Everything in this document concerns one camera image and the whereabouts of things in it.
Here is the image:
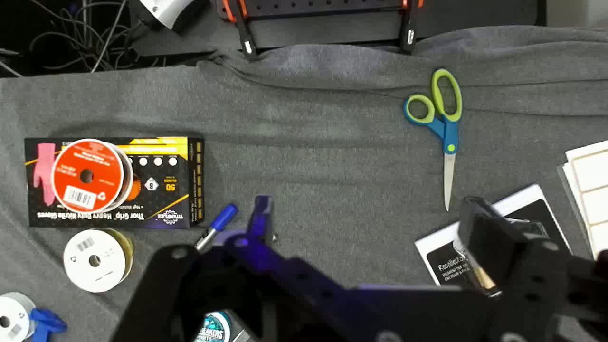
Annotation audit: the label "white power adapter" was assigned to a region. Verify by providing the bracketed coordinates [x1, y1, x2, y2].
[137, 0, 192, 30]

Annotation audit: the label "black cable bundle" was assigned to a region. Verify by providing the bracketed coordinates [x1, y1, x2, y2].
[0, 0, 149, 76]

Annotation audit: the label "white label sheets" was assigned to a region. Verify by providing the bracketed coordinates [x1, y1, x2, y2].
[557, 139, 608, 258]

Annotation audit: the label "orange black clamp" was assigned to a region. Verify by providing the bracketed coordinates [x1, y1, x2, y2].
[397, 0, 426, 55]
[217, 0, 263, 63]

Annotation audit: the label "white spool gold ribbon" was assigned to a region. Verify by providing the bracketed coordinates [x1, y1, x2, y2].
[61, 226, 137, 294]

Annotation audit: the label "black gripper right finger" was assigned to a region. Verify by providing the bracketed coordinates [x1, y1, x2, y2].
[456, 194, 608, 342]

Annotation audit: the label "grey table cloth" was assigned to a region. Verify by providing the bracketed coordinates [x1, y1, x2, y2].
[0, 25, 608, 342]

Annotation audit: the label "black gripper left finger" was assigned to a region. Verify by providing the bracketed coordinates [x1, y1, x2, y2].
[111, 232, 386, 342]

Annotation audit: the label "teal ribbon spool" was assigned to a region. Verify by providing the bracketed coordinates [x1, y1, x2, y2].
[192, 308, 253, 342]

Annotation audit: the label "blue marker pen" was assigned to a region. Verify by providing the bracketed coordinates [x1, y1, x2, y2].
[194, 201, 242, 253]

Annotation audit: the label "orange ribbon spool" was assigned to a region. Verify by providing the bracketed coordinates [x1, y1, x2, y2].
[50, 139, 135, 215]

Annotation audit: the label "large green blue scissors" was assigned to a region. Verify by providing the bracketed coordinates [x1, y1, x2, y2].
[403, 66, 466, 215]

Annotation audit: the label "black glove box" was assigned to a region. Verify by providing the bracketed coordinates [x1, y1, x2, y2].
[25, 133, 207, 230]

